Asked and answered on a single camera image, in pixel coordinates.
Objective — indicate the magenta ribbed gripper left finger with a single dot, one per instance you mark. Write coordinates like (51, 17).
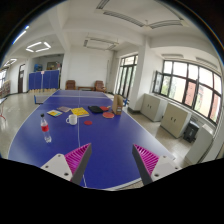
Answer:
(71, 166)

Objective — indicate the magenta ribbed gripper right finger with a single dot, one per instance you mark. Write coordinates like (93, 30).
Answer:
(151, 166)

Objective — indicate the clear plastic water bottle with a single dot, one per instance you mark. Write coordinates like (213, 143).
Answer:
(45, 129)

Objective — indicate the white ceramic mug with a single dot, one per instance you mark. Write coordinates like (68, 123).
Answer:
(72, 119)

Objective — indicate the small red round coaster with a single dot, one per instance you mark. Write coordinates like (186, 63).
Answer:
(88, 122)

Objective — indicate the blue table tennis table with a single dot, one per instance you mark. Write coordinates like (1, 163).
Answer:
(111, 163)

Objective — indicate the middle white cabinet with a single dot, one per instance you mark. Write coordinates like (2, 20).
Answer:
(175, 120)

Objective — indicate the white cabinet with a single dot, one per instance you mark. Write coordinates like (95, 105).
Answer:
(175, 120)
(201, 144)
(153, 107)

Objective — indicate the black bin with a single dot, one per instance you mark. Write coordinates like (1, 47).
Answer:
(191, 131)

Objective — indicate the yellow book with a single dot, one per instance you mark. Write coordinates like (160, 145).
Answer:
(80, 112)

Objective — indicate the small colourful booklet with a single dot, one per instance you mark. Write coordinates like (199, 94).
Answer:
(54, 113)

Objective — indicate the pinkish grey card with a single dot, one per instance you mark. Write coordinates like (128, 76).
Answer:
(63, 109)

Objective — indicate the far white cabinet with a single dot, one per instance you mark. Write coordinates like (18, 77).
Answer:
(153, 107)

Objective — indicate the black flat case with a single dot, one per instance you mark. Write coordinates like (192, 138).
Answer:
(95, 109)

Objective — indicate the red octagonal coaster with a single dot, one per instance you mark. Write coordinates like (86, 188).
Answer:
(108, 115)

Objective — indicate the near white cabinet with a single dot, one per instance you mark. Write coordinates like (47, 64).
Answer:
(201, 144)

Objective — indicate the red table tennis paddle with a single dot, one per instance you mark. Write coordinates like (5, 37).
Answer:
(105, 108)

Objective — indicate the brown cardboard box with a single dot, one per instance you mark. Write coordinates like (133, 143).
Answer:
(117, 105)

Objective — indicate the left brown armchair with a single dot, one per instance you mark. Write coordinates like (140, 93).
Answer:
(70, 85)

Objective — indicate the brown armchair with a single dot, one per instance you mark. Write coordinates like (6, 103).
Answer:
(70, 85)
(99, 86)

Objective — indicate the right brown armchair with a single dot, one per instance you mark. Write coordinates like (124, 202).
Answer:
(99, 86)

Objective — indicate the blue partition screen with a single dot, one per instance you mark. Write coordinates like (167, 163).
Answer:
(48, 79)

